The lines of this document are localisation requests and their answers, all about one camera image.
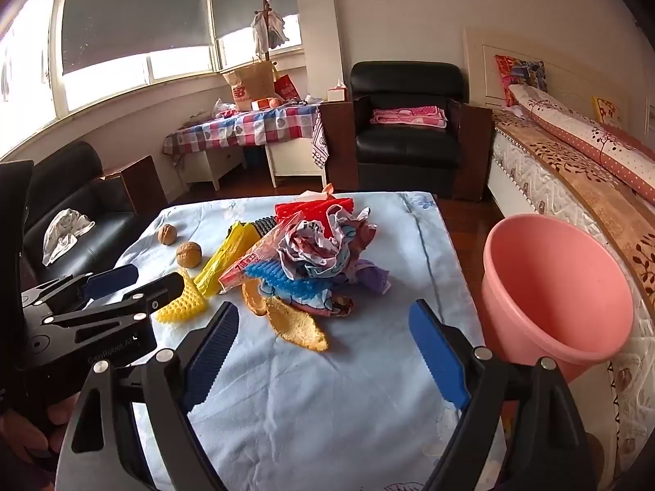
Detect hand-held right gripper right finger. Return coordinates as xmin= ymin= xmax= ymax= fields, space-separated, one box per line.
xmin=408 ymin=299 xmax=598 ymax=491

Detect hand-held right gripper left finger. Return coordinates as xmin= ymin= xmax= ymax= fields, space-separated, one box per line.
xmin=54 ymin=301 xmax=241 ymax=491

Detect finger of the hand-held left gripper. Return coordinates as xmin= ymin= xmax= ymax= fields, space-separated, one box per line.
xmin=20 ymin=264 xmax=140 ymax=314
xmin=37 ymin=272 xmax=186 ymax=341

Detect yellow foam fruit net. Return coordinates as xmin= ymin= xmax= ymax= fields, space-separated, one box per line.
xmin=155 ymin=270 xmax=208 ymax=324

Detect pink plastic bucket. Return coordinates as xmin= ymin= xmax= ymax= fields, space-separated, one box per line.
xmin=481 ymin=216 xmax=635 ymax=384

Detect printed paper wrapper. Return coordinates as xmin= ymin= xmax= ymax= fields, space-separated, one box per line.
xmin=276 ymin=205 xmax=380 ymax=288

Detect red foam fruit net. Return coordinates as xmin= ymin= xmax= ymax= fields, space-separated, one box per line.
xmin=274 ymin=196 xmax=355 ymax=229

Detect orange and white plastic bag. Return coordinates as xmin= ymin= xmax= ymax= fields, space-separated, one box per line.
xmin=296 ymin=183 xmax=339 ymax=203

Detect person's left hand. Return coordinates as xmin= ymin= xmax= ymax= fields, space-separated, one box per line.
xmin=0 ymin=398 xmax=79 ymax=472

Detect white crumpled cloth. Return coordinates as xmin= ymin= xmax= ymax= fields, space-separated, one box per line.
xmin=42 ymin=208 xmax=97 ymax=267

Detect small orange peel piece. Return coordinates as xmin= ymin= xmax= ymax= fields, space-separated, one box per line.
xmin=240 ymin=278 xmax=270 ymax=317

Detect yellow snack wrapper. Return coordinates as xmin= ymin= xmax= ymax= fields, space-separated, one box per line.
xmin=193 ymin=221 xmax=262 ymax=298

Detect large orange peel piece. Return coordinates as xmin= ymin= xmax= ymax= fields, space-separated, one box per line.
xmin=265 ymin=297 xmax=330 ymax=353

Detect clear red-printed plastic wrapper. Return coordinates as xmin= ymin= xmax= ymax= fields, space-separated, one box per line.
xmin=218 ymin=225 xmax=294 ymax=293

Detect brown wooden side cabinet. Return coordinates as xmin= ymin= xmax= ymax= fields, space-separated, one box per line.
xmin=321 ymin=99 xmax=357 ymax=194
xmin=96 ymin=155 xmax=169 ymax=212
xmin=449 ymin=99 xmax=495 ymax=204

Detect black leather sofa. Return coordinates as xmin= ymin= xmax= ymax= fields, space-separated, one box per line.
xmin=19 ymin=140 xmax=155 ymax=288

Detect cartoon printed wrapper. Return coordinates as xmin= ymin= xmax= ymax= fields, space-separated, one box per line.
xmin=301 ymin=286 xmax=355 ymax=319

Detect checkered cloth side table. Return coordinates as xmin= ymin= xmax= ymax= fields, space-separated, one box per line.
xmin=163 ymin=103 xmax=329 ymax=170

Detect white desk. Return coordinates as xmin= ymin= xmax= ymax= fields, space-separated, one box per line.
xmin=176 ymin=137 xmax=319 ymax=191

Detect black leather armchair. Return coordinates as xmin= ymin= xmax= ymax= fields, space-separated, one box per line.
xmin=350 ymin=61 xmax=464 ymax=201

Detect brown leaf-patterned bed cover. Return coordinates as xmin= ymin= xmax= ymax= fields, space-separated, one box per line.
xmin=492 ymin=107 xmax=655 ymax=313

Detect brown paper bag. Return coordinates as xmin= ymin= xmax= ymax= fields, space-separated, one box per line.
xmin=222 ymin=60 xmax=278 ymax=112

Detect pink folded blanket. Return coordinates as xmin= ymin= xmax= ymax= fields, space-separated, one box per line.
xmin=369 ymin=105 xmax=449 ymax=128

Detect red paper bag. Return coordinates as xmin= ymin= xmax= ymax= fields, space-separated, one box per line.
xmin=273 ymin=74 xmax=300 ymax=101

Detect pink dotted rolled quilt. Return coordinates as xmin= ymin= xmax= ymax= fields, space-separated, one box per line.
xmin=508 ymin=84 xmax=655 ymax=204

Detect grey roller blind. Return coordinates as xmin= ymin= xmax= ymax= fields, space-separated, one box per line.
xmin=60 ymin=0 xmax=214 ymax=76
xmin=209 ymin=0 xmax=300 ymax=41

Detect white hanging garment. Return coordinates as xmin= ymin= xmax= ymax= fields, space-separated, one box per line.
xmin=249 ymin=9 xmax=289 ymax=55

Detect colourful printed pillow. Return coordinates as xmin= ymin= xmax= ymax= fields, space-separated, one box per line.
xmin=494 ymin=54 xmax=548 ymax=106

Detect yellow flowered pillow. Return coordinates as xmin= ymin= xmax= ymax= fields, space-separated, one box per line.
xmin=590 ymin=95 xmax=627 ymax=130

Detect wooden coat rack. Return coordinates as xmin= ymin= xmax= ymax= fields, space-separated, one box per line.
xmin=251 ymin=0 xmax=278 ymax=65

